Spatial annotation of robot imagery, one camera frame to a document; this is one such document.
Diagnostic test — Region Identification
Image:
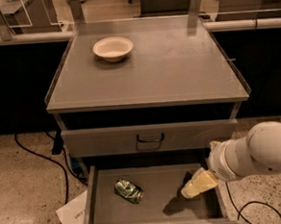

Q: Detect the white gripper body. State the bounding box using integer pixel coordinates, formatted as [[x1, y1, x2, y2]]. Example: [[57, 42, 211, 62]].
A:
[[208, 139, 243, 182]]

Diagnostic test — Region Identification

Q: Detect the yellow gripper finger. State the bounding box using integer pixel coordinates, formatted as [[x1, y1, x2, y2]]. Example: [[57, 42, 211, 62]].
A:
[[188, 167, 205, 186], [181, 170, 217, 199]]

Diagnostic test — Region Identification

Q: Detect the crushed green can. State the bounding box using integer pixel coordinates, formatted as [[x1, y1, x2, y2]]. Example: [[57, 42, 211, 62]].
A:
[[114, 178, 143, 204]]

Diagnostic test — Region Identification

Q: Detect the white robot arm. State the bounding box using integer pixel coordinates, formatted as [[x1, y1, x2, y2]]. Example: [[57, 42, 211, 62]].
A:
[[181, 121, 281, 198]]

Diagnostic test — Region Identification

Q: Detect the open grey middle drawer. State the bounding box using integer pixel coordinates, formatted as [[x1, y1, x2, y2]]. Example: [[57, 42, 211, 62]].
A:
[[84, 163, 244, 224]]

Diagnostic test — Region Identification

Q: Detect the grey drawer cabinet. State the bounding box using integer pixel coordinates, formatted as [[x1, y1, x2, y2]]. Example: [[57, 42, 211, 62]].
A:
[[39, 11, 261, 224]]

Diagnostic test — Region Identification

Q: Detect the grey upper drawer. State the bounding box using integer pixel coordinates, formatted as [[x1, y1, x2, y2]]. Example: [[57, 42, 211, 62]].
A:
[[61, 119, 237, 158]]

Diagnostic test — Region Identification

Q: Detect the white paper sheet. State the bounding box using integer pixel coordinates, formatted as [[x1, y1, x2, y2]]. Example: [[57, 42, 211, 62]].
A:
[[56, 191, 88, 224]]

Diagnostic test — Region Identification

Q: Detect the white paper bowl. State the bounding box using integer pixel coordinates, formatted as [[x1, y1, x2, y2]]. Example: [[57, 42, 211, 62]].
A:
[[92, 37, 134, 62]]

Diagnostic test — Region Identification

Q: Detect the grey background desk left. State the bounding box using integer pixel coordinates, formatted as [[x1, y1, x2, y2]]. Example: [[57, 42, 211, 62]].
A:
[[0, 0, 63, 36]]

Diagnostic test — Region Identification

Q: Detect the black cable right floor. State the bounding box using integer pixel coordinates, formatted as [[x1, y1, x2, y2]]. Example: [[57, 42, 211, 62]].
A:
[[224, 178, 281, 224]]

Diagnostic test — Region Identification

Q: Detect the black cable floor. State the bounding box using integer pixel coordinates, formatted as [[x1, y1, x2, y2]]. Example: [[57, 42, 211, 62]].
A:
[[13, 128, 92, 224], [224, 178, 281, 224]]

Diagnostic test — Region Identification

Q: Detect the black drawer handle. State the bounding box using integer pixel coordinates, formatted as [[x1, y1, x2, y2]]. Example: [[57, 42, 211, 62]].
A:
[[137, 133, 166, 143]]

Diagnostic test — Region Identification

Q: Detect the black cable left floor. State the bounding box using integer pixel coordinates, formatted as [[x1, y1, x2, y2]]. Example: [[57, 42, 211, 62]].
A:
[[13, 128, 92, 224]]

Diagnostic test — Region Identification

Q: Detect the white horizontal rail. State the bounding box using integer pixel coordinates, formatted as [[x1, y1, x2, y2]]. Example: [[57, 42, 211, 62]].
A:
[[0, 17, 281, 45]]

